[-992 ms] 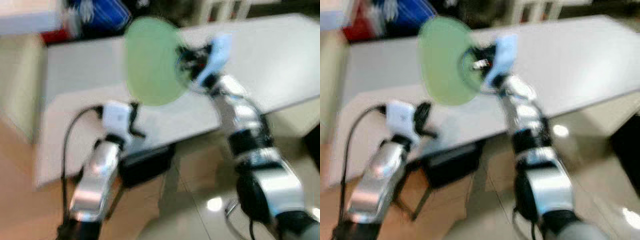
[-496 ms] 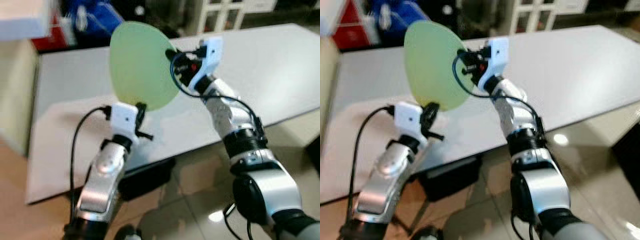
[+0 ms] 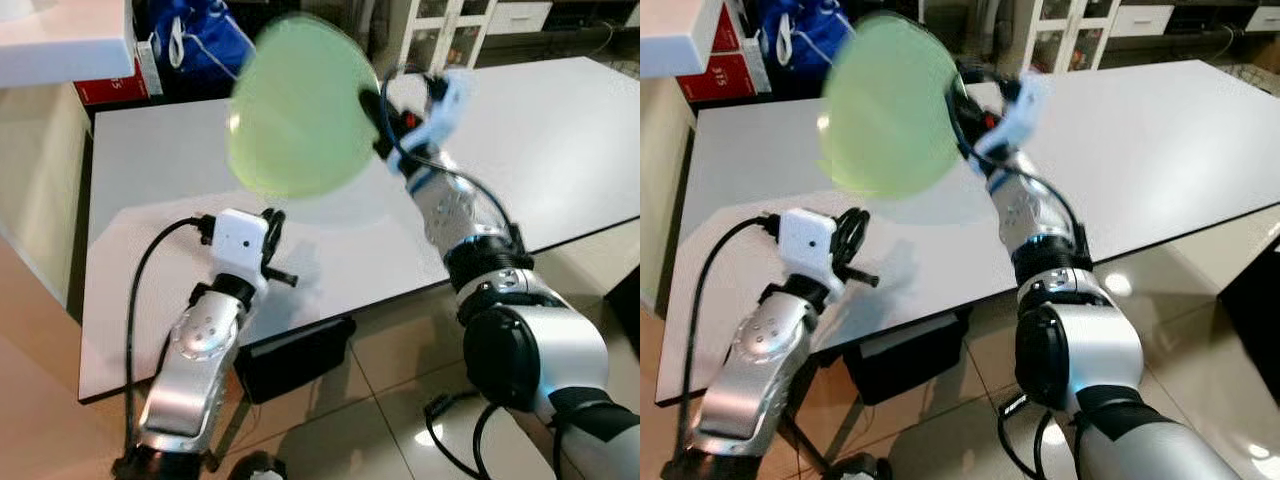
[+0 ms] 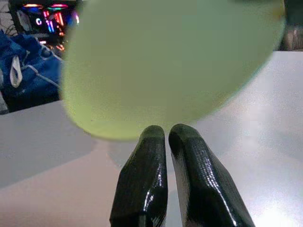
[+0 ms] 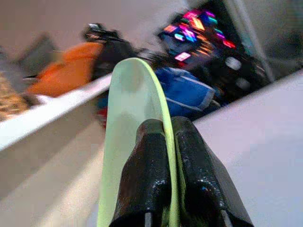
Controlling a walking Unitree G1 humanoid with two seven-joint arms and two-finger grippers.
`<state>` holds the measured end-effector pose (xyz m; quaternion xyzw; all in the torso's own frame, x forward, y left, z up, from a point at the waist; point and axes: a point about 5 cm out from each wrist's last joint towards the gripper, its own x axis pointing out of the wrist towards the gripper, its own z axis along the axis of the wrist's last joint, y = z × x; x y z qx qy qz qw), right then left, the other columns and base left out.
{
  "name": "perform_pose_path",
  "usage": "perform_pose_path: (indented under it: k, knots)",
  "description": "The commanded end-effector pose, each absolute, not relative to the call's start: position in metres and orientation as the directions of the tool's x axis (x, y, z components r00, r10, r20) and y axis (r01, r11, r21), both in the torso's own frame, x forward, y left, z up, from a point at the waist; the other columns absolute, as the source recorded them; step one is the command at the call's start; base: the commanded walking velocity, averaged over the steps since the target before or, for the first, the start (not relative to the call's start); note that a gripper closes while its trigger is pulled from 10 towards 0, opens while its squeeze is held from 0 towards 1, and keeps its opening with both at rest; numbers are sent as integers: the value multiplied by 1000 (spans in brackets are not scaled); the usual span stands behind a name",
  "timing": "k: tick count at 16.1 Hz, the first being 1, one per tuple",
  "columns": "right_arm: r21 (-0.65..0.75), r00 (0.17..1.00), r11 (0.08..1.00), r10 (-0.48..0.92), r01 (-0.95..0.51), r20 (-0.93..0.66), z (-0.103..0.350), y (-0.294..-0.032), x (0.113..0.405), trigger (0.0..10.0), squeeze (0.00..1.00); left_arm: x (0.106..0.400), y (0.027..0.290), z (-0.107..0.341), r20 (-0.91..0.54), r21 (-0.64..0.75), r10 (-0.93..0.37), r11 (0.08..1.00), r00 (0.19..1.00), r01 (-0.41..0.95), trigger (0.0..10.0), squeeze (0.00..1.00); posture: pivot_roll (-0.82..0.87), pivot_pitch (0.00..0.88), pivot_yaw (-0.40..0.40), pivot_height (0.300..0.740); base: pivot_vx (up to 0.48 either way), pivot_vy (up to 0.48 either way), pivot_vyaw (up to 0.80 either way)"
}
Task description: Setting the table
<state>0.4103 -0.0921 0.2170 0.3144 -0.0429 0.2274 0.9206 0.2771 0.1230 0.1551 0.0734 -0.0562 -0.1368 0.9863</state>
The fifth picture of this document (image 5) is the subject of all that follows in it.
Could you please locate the blue bag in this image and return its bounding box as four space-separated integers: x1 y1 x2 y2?
153 67 216 119

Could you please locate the orange cushion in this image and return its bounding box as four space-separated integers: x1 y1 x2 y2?
26 42 105 97

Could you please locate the brown speckled cushion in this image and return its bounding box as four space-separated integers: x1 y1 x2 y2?
0 70 31 121

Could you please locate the black case with colourful stickers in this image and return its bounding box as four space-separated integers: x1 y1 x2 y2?
157 7 240 67

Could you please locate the light green plate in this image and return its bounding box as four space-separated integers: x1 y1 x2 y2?
97 57 187 227

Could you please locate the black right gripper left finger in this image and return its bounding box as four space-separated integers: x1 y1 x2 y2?
108 119 173 227

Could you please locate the black bag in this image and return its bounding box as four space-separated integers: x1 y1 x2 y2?
82 23 143 80

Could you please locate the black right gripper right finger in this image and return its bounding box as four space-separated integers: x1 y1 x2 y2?
170 115 254 227

